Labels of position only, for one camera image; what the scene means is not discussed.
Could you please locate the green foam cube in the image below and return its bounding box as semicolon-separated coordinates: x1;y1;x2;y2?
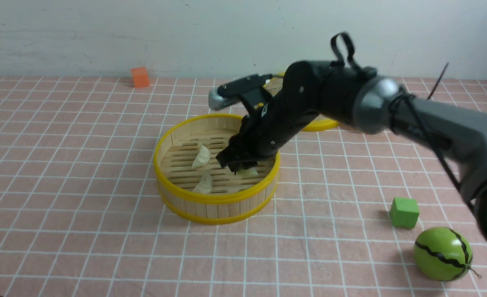
390;197;420;229

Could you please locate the orange foam cube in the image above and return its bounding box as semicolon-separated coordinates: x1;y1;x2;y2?
131;66;150;88

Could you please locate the pale dumpling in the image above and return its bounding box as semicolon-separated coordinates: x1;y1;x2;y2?
236;167;259;179
192;142;210;170
193;170;213;194

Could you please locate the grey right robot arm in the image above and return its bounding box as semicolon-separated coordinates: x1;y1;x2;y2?
209;61;487;241

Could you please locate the yellow bamboo steamer lid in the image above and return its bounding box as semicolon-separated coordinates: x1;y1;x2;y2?
264;72;340;132

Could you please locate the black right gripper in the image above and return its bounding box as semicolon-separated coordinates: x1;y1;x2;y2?
216;61;331;174

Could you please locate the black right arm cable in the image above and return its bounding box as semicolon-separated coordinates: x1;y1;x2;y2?
330;32;487;273

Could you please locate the yellow-rimmed bamboo steamer tray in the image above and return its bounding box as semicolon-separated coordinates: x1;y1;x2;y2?
153;113;281;224

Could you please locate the green toy watermelon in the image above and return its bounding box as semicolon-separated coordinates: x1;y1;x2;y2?
414;227;482;282

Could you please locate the pink checkered tablecloth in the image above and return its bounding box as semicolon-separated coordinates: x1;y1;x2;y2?
0;77;487;297

